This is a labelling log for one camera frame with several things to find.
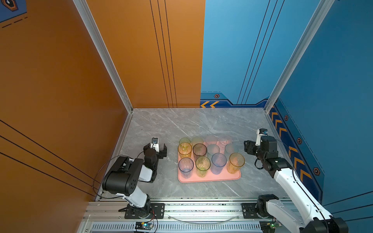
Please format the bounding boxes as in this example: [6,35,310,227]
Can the amber tall glass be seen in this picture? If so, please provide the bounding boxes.
[227,152,245,174]

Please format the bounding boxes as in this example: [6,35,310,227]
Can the right aluminium corner post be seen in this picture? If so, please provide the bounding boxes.
[264,0,335,114]

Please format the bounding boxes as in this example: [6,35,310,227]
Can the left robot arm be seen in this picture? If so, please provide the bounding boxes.
[102,143,167,218]

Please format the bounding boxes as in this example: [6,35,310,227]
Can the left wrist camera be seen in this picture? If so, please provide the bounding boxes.
[150,137,160,152]

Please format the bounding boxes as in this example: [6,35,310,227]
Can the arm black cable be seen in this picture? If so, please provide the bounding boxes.
[92,150,145,200]
[253,139,330,233]

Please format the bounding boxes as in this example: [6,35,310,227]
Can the left circuit board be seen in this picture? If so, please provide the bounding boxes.
[135,222,154,232]

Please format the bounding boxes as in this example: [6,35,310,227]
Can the aluminium front rail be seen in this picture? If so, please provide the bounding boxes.
[77,199,334,233]

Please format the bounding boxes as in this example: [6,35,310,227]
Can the green tall glass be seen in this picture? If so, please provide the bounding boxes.
[195,156,211,178]

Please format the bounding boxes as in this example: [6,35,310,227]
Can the aluminium corner post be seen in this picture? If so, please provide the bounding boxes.
[264,0,335,114]
[73,0,133,114]

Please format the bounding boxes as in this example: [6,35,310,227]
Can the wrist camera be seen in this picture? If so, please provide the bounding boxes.
[150,137,160,152]
[255,128,268,146]

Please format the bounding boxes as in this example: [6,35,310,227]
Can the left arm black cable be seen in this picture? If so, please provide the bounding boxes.
[92,150,145,200]

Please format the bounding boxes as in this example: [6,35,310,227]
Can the peach short glass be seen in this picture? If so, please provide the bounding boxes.
[191,137,204,146]

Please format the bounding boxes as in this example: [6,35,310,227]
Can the teal glass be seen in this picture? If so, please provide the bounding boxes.
[207,144,220,156]
[224,143,239,156]

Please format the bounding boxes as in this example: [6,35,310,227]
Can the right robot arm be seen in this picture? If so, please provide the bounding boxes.
[243,135,349,233]

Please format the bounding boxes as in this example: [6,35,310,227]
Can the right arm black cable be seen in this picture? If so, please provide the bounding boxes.
[253,139,330,233]

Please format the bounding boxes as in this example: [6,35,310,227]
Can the blue textured tall glass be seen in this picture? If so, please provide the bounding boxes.
[211,153,227,175]

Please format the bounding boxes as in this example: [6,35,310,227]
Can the circuit board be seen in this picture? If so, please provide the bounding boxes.
[135,222,154,232]
[260,221,282,233]

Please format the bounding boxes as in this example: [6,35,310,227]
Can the pink plastic tray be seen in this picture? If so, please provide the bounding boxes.
[177,143,241,183]

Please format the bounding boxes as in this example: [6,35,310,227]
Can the right circuit board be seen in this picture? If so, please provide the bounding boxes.
[260,221,282,233]

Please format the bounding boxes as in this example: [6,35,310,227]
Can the yellow tall glass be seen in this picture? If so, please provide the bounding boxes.
[178,142,192,159]

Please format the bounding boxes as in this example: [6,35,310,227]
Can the green short glass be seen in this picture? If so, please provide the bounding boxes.
[179,137,191,144]

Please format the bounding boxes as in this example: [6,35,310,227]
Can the clear short glass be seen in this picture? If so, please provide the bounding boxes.
[205,135,218,145]

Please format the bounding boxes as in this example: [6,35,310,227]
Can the clear tube on rail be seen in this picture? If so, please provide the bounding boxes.
[168,215,240,225]

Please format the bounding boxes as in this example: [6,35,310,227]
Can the left aluminium corner post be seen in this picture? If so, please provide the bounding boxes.
[73,0,133,114]

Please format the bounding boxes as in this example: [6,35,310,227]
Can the blue smooth tall glass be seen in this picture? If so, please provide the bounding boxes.
[178,157,194,179]

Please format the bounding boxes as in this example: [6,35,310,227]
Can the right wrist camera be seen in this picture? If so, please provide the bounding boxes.
[255,128,268,146]

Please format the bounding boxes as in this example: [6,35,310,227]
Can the grey smoky tall glass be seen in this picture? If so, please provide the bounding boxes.
[193,143,207,160]

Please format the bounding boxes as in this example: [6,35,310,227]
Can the clear round glass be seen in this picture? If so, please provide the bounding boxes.
[218,135,232,146]

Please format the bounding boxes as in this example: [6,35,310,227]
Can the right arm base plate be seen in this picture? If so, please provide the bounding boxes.
[241,203,261,219]

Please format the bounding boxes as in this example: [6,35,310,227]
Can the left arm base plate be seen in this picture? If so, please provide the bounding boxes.
[124,203,165,219]

